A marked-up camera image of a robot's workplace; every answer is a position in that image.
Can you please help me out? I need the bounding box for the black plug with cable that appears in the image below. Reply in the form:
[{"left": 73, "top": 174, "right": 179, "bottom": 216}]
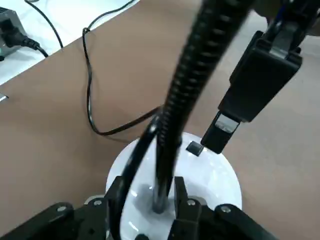
[{"left": 7, "top": 31, "right": 50, "bottom": 58}]

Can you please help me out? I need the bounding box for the thin black cable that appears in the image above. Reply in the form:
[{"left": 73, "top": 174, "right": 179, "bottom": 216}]
[{"left": 24, "top": 0, "right": 64, "bottom": 48}]

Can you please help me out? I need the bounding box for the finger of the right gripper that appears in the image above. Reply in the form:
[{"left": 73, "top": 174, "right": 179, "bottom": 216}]
[{"left": 201, "top": 0, "right": 320, "bottom": 155}]

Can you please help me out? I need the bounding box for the grey power adapter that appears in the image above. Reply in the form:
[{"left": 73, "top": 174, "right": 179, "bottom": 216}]
[{"left": 0, "top": 6, "right": 27, "bottom": 60}]

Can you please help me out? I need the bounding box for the black lamp power cable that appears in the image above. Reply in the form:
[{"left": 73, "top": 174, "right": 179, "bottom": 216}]
[{"left": 81, "top": 0, "right": 163, "bottom": 240}]

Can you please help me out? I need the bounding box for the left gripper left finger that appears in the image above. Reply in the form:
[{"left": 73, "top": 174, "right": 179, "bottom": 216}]
[{"left": 0, "top": 176, "right": 125, "bottom": 240}]

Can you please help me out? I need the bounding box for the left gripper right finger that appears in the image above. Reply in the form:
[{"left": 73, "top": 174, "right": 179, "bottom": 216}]
[{"left": 169, "top": 176, "right": 276, "bottom": 240}]

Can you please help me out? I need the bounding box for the white desk lamp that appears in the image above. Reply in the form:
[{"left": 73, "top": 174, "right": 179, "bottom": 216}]
[{"left": 106, "top": 0, "right": 256, "bottom": 240}]

